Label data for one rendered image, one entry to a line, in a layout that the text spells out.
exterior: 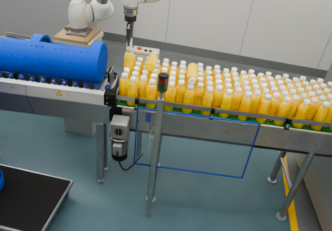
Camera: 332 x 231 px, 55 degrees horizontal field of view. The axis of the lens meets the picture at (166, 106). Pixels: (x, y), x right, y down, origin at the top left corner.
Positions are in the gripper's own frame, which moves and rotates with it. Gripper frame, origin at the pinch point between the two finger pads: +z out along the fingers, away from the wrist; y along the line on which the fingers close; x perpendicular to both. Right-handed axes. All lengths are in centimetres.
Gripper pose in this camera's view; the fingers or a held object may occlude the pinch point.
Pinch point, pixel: (129, 44)
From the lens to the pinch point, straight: 219.9
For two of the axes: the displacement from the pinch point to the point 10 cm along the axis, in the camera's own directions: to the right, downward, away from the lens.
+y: -0.9, 5.6, -8.3
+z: -1.0, 8.2, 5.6
